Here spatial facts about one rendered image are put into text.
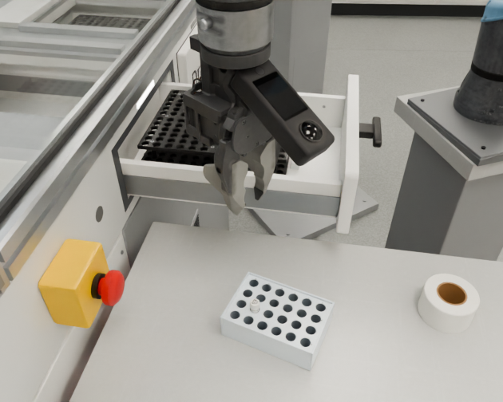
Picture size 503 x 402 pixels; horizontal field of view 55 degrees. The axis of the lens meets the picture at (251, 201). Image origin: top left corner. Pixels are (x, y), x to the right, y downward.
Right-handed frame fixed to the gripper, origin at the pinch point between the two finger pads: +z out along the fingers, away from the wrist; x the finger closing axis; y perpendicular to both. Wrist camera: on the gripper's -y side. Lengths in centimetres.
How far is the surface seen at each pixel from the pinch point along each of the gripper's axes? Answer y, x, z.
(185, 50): 37.1, -21.2, -1.6
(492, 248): -17, -68, 49
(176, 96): 28.9, -11.8, 1.1
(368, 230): 28, -94, 92
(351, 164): -5.9, -12.9, -1.7
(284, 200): 0.8, -7.6, 5.3
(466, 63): 67, -260, 93
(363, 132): -1.2, -23.1, 0.1
